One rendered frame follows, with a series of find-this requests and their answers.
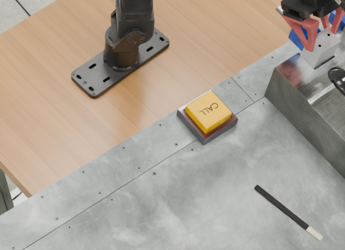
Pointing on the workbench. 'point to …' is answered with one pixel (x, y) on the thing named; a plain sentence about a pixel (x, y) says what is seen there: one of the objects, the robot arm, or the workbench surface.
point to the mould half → (313, 102)
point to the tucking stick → (288, 212)
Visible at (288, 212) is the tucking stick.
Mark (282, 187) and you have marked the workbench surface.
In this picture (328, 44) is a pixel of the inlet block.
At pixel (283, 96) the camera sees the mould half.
